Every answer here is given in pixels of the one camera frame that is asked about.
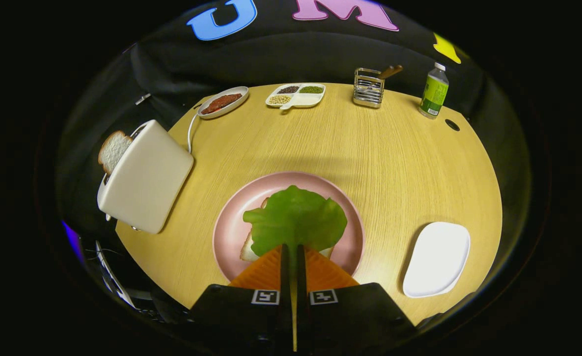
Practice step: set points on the white cloth clip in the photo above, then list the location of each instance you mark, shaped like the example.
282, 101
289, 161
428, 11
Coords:
143, 99

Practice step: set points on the yellow beans pile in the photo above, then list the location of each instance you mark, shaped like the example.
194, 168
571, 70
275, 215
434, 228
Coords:
279, 99

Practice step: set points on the green label plastic bottle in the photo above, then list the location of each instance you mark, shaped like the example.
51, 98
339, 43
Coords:
434, 94

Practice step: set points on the white oval meat plate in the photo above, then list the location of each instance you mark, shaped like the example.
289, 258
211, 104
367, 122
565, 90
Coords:
207, 111

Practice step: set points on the white oblong plate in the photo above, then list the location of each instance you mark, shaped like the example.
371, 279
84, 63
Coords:
436, 259

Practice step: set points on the green lettuce leaf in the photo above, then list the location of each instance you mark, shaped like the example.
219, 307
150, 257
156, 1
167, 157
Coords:
296, 217

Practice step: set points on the white toaster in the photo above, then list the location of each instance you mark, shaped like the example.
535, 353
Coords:
145, 178

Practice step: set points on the toasted bread slice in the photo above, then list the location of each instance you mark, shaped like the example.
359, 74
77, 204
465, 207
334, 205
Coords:
113, 151

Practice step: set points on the green beans pile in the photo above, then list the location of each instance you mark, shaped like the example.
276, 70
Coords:
311, 89

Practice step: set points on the white divided snack tray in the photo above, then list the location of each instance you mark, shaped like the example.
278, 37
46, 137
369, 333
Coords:
307, 100

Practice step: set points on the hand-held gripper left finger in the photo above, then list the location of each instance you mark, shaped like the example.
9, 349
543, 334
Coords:
286, 277

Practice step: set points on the reddish brown meat slice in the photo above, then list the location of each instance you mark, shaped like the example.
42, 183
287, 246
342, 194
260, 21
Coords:
221, 103

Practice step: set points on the dark beans pile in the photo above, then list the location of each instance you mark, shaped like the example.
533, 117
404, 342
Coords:
288, 89

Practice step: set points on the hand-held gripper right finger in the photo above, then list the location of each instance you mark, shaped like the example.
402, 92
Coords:
301, 277

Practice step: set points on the purple lit screen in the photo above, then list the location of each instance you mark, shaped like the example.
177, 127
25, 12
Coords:
72, 241

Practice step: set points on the white bread slice with jam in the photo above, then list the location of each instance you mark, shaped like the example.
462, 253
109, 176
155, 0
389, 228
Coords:
247, 252

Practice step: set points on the pink round plate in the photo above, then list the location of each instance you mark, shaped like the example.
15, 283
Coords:
234, 222

